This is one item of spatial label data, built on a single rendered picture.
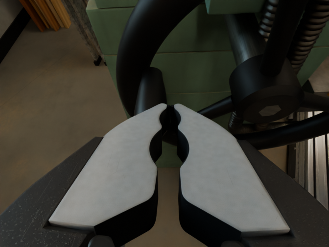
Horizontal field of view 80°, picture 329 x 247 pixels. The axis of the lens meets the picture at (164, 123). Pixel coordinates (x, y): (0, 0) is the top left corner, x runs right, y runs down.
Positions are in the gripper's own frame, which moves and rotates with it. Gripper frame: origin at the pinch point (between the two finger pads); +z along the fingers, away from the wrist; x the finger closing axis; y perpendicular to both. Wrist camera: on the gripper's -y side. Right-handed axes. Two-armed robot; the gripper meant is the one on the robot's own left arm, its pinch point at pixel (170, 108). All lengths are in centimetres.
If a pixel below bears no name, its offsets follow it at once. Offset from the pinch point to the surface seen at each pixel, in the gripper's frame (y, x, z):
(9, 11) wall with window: 0, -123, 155
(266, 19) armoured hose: -3.9, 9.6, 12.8
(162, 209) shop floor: 75, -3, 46
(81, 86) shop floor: 41, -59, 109
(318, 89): 10.9, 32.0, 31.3
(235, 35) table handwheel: -2.1, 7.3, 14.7
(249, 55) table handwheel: -0.7, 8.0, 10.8
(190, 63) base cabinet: 5.2, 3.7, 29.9
